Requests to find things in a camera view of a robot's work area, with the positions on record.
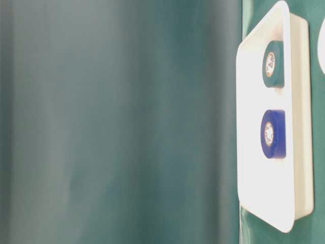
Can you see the green tape roll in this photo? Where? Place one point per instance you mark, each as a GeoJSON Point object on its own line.
{"type": "Point", "coordinates": [273, 65]}

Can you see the green table cloth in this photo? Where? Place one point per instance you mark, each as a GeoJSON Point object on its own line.
{"type": "Point", "coordinates": [118, 122]}

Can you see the white plastic case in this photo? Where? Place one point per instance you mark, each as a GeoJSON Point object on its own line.
{"type": "Point", "coordinates": [278, 191]}

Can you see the blue tape roll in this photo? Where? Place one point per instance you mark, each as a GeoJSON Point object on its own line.
{"type": "Point", "coordinates": [273, 136]}

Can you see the white tape roll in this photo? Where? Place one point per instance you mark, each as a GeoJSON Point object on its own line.
{"type": "Point", "coordinates": [321, 47]}

